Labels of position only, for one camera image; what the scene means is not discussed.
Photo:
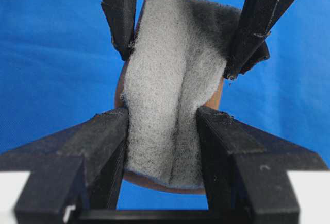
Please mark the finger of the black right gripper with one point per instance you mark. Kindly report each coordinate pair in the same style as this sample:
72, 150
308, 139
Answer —
248, 46
120, 15

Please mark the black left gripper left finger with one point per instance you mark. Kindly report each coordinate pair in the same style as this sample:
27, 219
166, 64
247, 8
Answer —
76, 169

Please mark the blue table cloth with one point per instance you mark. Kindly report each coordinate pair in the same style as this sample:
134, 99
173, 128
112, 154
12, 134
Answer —
59, 67

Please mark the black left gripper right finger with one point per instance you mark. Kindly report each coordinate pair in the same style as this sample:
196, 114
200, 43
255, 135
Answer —
245, 170

